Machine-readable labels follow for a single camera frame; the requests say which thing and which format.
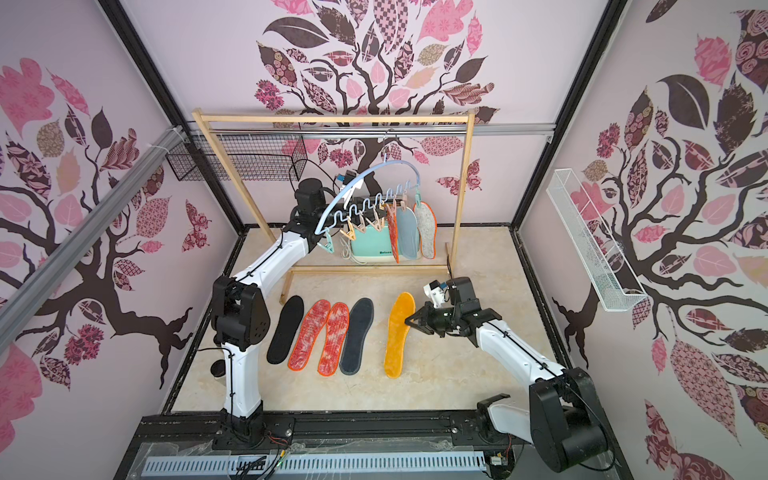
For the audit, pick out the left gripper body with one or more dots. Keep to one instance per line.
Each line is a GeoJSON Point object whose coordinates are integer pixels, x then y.
{"type": "Point", "coordinates": [330, 216]}

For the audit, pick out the white slotted cable duct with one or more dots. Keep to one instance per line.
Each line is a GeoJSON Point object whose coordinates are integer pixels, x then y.
{"type": "Point", "coordinates": [326, 463]}

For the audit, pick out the light blue insole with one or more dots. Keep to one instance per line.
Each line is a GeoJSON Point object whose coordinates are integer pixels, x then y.
{"type": "Point", "coordinates": [408, 233]}

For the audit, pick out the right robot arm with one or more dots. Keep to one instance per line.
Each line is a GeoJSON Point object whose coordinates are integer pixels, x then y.
{"type": "Point", "coordinates": [564, 421]}

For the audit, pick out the mint green toaster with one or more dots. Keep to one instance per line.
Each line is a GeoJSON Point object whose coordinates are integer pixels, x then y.
{"type": "Point", "coordinates": [366, 236]}

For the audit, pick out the black insole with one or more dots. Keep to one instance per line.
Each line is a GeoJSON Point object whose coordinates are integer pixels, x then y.
{"type": "Point", "coordinates": [290, 319]}

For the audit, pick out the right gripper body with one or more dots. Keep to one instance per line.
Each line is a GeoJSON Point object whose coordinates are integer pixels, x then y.
{"type": "Point", "coordinates": [435, 317]}

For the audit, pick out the dark grey insole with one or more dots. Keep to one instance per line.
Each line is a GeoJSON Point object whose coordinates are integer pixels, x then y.
{"type": "Point", "coordinates": [361, 319]}

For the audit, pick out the red patterned insole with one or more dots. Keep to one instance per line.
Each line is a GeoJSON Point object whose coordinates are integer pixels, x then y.
{"type": "Point", "coordinates": [313, 322]}
{"type": "Point", "coordinates": [336, 330]}

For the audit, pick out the orange edged insole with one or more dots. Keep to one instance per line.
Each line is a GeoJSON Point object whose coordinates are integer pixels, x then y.
{"type": "Point", "coordinates": [427, 227]}

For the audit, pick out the black wire basket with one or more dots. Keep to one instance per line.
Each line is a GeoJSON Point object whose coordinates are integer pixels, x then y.
{"type": "Point", "coordinates": [255, 157]}

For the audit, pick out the white wire shelf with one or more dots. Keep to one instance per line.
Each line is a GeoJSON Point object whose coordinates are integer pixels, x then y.
{"type": "Point", "coordinates": [580, 206]}

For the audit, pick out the wooden clothes rack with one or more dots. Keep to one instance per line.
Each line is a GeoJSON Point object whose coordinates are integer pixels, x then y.
{"type": "Point", "coordinates": [410, 126]}

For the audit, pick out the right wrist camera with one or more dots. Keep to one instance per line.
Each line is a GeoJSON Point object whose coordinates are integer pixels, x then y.
{"type": "Point", "coordinates": [437, 293]}

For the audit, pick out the light blue clip hanger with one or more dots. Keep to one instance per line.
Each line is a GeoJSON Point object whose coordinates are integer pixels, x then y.
{"type": "Point", "coordinates": [341, 202]}

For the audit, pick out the grey aluminium rail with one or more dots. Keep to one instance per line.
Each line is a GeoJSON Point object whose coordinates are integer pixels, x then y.
{"type": "Point", "coordinates": [31, 295]}

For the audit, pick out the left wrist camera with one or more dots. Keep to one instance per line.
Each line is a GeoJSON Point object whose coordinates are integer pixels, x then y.
{"type": "Point", "coordinates": [347, 177]}

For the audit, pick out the yellow insole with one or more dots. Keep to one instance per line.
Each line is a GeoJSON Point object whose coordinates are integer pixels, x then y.
{"type": "Point", "coordinates": [403, 307]}

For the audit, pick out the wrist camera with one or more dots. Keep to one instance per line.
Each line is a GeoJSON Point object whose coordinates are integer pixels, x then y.
{"type": "Point", "coordinates": [347, 177]}
{"type": "Point", "coordinates": [437, 293]}

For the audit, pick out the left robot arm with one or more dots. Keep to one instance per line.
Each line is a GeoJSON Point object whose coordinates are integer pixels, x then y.
{"type": "Point", "coordinates": [240, 317]}

